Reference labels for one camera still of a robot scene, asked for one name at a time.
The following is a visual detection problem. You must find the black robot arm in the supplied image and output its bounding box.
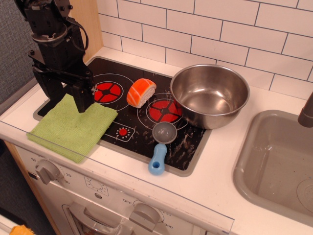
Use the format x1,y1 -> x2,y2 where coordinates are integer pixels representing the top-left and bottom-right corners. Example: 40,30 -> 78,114
15,0 -> 96,113

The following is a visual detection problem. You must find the stainless steel pot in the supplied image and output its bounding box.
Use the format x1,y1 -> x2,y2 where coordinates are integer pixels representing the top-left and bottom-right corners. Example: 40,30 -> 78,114
170,64 -> 250,129

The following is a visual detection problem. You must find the grey scoop blue handle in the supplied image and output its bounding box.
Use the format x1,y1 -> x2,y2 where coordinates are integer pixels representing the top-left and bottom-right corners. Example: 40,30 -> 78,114
148,122 -> 177,175

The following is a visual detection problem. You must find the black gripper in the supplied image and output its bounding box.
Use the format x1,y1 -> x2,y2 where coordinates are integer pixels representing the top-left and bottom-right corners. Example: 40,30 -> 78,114
29,23 -> 95,113

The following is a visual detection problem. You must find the green microfiber cloth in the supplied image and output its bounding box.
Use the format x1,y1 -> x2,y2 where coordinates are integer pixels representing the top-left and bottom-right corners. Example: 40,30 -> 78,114
27,94 -> 118,163

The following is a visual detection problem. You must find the yellow object at corner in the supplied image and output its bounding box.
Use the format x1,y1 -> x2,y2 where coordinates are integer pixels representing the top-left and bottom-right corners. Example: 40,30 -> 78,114
9,225 -> 35,235

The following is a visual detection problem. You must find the black toy stovetop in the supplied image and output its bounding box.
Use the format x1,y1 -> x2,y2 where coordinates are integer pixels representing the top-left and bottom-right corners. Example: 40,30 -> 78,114
32,56 -> 212,178

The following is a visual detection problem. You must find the grey oven door handle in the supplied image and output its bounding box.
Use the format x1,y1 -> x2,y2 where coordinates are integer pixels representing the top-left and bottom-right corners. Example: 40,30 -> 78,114
67,202 -> 134,235

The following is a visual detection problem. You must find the grey sink basin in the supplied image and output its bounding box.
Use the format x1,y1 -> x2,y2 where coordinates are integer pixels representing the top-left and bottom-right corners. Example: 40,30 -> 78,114
233,110 -> 313,226

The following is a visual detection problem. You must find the orange salmon sushi toy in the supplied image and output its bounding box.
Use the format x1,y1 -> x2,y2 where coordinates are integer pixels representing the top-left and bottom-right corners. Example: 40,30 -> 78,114
126,78 -> 157,108

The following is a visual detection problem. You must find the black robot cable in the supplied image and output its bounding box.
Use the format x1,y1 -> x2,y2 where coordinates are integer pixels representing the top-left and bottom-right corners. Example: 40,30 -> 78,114
65,16 -> 89,52

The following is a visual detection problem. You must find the grey left timer knob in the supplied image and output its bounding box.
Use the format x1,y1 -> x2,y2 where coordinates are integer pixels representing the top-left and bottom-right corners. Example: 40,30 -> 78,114
35,160 -> 60,185

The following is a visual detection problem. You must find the grey faucet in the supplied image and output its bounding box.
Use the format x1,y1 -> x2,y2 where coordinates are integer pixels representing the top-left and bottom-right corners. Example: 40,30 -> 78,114
298,93 -> 313,128

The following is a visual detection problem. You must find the grey oven knob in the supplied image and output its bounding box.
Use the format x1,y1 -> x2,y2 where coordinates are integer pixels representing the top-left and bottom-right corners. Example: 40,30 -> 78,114
129,203 -> 160,232

